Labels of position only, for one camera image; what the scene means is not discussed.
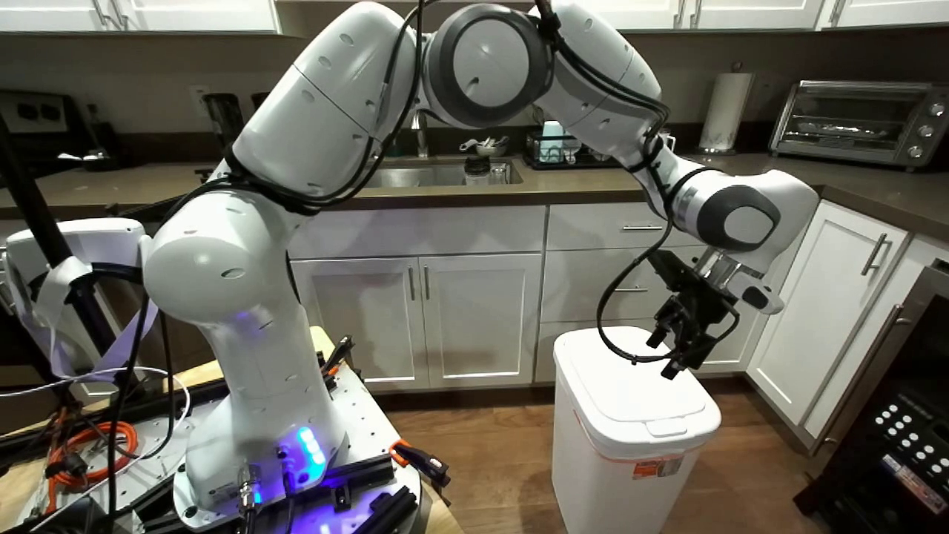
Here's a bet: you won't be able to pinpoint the paper towel roll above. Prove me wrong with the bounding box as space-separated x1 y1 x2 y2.
700 73 754 156

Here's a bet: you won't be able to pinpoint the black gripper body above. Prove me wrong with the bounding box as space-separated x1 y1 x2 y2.
645 249 742 360

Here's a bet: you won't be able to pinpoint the stainless kitchen sink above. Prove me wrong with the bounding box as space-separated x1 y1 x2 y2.
371 159 518 190

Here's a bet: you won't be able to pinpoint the white lower cabinets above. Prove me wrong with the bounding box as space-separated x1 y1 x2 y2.
284 200 949 445

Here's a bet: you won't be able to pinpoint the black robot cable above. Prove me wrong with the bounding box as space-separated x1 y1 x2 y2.
592 129 684 369

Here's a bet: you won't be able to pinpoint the black built-in wine cooler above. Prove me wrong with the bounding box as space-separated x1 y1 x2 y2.
795 261 949 534

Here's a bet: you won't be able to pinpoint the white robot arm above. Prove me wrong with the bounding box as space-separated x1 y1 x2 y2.
141 0 819 531

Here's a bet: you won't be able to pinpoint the orange cable bundle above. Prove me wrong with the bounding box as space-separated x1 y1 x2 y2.
42 418 141 516

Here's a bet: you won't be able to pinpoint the white lidded trash bin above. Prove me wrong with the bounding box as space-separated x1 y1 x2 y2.
550 326 719 534

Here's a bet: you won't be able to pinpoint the white cabinets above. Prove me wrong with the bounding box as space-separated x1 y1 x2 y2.
284 200 949 445
0 0 949 36

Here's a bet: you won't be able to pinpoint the white upper cabinets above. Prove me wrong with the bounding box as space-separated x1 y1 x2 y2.
0 0 949 36

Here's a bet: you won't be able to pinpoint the silver toaster oven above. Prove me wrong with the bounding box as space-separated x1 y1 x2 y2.
767 80 949 171

